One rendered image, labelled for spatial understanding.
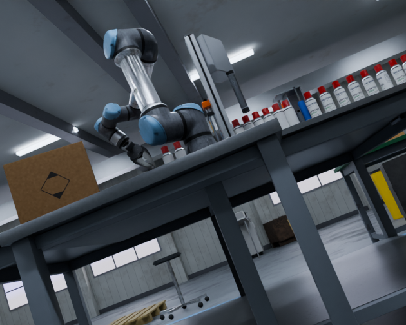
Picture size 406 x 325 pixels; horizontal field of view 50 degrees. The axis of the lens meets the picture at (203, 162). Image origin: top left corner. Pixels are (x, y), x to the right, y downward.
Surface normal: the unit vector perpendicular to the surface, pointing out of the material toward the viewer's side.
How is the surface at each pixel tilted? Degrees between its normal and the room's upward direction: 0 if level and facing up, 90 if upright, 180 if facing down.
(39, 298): 90
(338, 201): 90
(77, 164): 90
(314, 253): 90
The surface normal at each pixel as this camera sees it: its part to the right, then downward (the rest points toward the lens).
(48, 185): 0.15, -0.26
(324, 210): -0.16, -0.14
